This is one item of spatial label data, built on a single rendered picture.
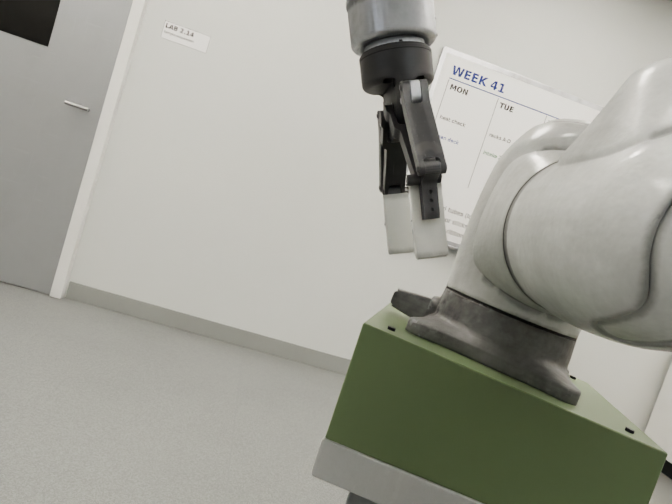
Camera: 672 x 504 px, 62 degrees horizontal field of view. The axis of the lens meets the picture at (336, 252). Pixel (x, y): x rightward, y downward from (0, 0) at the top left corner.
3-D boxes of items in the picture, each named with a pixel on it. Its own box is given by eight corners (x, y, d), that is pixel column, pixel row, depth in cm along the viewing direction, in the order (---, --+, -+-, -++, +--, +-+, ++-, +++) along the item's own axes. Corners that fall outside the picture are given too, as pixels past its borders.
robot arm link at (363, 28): (421, 9, 63) (426, 62, 63) (340, 15, 62) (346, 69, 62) (444, -29, 54) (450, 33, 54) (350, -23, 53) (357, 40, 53)
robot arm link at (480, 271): (546, 322, 73) (613, 164, 71) (620, 359, 54) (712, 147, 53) (431, 277, 72) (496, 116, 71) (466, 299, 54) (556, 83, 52)
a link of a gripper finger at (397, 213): (383, 194, 65) (382, 195, 66) (389, 254, 65) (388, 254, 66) (408, 192, 65) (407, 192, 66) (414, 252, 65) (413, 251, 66)
